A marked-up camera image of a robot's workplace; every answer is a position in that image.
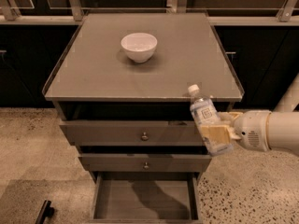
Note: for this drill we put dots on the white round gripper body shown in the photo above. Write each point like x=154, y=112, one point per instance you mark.
x=250, y=130

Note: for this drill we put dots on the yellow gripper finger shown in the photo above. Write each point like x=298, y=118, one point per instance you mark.
x=219, y=134
x=228, y=118

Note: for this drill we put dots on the clear blue plastic bottle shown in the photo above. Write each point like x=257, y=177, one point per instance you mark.
x=204, y=113

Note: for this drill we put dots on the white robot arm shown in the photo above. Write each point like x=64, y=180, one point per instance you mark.
x=283, y=132

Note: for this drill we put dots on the grey drawer cabinet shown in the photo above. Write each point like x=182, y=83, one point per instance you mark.
x=96, y=80

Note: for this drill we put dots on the grey open bottom drawer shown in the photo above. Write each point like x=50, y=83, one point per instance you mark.
x=145, y=198

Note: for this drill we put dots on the grey top drawer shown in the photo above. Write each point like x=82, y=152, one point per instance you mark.
x=131, y=133

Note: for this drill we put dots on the grey middle drawer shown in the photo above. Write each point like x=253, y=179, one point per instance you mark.
x=144, y=162

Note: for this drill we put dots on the white ceramic bowl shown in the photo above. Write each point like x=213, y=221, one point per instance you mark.
x=139, y=47

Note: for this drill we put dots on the black object on floor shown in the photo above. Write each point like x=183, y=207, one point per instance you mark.
x=46, y=211

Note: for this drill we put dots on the metal railing frame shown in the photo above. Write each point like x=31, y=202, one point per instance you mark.
x=219, y=12

